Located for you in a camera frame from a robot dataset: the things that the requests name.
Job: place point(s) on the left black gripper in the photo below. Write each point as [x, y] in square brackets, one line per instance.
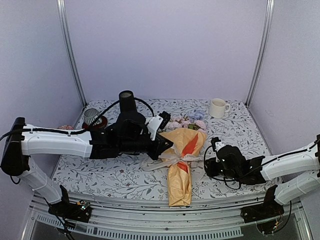
[160, 146]

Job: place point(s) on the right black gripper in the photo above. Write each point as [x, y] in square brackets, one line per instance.
[210, 164]

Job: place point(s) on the white printed ribbon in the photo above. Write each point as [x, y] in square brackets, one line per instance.
[170, 161]

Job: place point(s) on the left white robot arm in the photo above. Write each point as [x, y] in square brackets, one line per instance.
[24, 141]

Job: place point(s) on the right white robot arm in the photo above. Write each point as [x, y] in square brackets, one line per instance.
[305, 161]

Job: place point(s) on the tall black vase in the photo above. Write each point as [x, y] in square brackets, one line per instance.
[127, 101]

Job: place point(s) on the white ceramic mug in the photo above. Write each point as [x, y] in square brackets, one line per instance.
[218, 108]

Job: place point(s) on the red round coaster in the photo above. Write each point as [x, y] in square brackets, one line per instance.
[99, 124]

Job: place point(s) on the striped ceramic cup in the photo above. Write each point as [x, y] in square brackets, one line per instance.
[92, 112]

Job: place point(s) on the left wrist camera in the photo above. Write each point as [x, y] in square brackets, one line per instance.
[157, 122]

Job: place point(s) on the aluminium front rail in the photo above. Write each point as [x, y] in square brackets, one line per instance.
[205, 219]

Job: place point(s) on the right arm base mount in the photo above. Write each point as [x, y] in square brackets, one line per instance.
[268, 209]

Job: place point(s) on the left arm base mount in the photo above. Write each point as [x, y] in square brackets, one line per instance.
[80, 211]

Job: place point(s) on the right aluminium frame post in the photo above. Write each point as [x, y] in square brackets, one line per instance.
[261, 52]

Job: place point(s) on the aluminium frame post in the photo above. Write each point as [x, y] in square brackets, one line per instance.
[61, 7]
[261, 52]

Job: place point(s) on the left aluminium frame post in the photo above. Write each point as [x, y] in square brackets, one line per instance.
[61, 7]

